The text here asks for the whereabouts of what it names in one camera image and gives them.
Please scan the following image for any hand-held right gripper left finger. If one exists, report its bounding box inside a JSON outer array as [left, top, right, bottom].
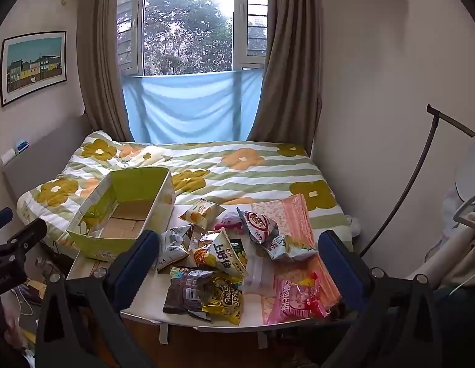
[[36, 230, 161, 368]]

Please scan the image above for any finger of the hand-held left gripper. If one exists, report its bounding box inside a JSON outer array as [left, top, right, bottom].
[[0, 219, 48, 267], [0, 207, 13, 234]]

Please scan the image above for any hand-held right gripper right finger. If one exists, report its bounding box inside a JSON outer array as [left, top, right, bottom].
[[318, 230, 443, 368]]

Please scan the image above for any grey white snack packet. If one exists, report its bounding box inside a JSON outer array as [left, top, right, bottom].
[[157, 225, 194, 273]]

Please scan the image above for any large pink snack packet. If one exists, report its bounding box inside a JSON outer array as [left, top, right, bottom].
[[274, 272, 328, 319]]

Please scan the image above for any green cardboard box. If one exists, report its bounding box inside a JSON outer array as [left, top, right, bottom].
[[57, 167, 176, 263]]

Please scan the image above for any dark brown snack packet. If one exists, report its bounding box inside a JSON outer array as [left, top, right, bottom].
[[163, 266, 215, 323]]

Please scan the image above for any pale blue cheese snack packet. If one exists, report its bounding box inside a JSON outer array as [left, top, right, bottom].
[[266, 234, 318, 260]]

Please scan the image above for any waffle biscuit packet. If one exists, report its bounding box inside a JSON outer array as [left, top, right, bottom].
[[189, 243, 217, 269]]

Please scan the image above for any yellow orange snack packet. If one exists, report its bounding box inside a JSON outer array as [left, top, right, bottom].
[[178, 198, 226, 228]]

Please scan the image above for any white corn snack packet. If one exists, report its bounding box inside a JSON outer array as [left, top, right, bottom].
[[193, 229, 249, 277]]

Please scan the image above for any red white shrimp chip packet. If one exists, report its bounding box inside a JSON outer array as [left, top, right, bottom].
[[236, 208, 279, 244]]

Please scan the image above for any small pink snack packet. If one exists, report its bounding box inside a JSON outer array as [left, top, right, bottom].
[[214, 215, 243, 235]]

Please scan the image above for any grey headboard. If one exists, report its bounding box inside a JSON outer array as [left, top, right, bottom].
[[2, 115, 92, 204]]

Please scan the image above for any black curved pole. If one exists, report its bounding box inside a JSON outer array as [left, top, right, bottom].
[[360, 104, 475, 257]]

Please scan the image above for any flowered striped quilt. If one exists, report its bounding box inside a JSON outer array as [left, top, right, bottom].
[[17, 130, 355, 251]]

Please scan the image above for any framed houses picture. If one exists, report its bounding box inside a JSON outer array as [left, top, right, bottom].
[[0, 31, 67, 108]]

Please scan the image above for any white round object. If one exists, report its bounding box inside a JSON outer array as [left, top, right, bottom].
[[454, 136, 475, 200]]

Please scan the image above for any light blue cloth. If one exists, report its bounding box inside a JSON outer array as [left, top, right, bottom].
[[122, 68, 264, 144]]

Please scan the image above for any brown curtain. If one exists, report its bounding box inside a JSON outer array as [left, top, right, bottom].
[[76, 0, 134, 142], [247, 0, 323, 158]]

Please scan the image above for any window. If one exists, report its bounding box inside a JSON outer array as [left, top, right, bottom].
[[117, 0, 270, 76]]

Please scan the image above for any white metal frame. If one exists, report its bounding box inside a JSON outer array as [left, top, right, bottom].
[[406, 194, 475, 288]]

